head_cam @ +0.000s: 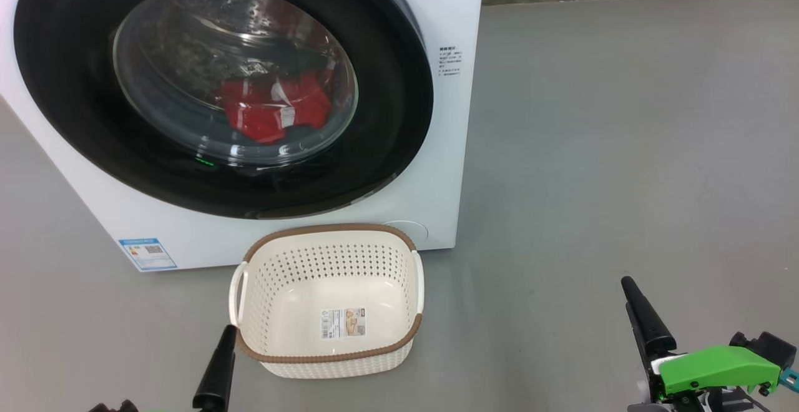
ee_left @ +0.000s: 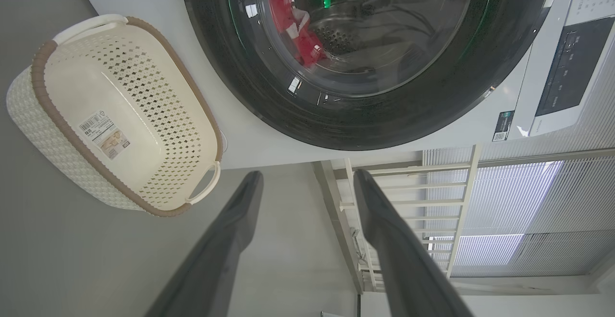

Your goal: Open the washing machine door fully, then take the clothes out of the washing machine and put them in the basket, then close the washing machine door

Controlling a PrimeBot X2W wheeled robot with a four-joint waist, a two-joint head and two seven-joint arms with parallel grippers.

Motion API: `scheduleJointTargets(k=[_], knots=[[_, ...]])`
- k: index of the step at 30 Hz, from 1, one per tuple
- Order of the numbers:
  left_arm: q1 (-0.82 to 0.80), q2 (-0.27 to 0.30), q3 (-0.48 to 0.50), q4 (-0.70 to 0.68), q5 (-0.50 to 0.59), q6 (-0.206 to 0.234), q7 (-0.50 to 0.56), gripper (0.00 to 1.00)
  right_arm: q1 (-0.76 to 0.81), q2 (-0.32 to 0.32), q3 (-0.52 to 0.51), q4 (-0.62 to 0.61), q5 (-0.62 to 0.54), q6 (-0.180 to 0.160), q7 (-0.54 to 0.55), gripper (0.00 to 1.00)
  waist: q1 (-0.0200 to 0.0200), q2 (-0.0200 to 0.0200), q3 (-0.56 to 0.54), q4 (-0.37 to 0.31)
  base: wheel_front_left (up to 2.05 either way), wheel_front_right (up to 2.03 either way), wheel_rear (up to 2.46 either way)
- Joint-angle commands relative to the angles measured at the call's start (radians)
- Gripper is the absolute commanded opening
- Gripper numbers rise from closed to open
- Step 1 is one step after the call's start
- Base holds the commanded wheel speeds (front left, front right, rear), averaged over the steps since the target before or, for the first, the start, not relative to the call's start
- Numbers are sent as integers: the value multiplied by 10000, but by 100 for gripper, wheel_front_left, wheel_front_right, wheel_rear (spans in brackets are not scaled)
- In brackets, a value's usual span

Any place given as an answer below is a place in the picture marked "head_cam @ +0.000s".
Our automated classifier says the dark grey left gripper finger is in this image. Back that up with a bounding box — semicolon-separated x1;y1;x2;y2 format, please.
192;324;238;412

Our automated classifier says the printed paper product label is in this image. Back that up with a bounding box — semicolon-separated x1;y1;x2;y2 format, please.
320;308;367;341

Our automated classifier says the red sports jersey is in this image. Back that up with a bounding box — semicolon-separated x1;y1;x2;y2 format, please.
218;70;333;144

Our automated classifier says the white front-load washing machine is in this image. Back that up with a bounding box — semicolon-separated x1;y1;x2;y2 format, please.
0;0;486;273

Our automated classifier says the round white filter cover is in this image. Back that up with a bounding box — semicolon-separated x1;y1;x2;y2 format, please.
382;220;429;246

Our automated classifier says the blue energy label sticker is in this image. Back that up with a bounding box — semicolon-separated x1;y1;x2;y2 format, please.
119;237;179;272

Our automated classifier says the cream laundry basket brown rim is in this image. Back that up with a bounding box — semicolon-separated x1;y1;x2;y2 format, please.
228;223;426;380

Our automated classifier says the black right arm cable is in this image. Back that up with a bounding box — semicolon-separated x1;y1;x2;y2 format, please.
740;392;775;412

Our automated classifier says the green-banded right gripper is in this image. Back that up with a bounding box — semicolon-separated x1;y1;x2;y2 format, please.
620;276;782;412

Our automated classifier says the black round glass washer door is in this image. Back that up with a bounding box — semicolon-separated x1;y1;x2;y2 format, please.
14;0;434;220

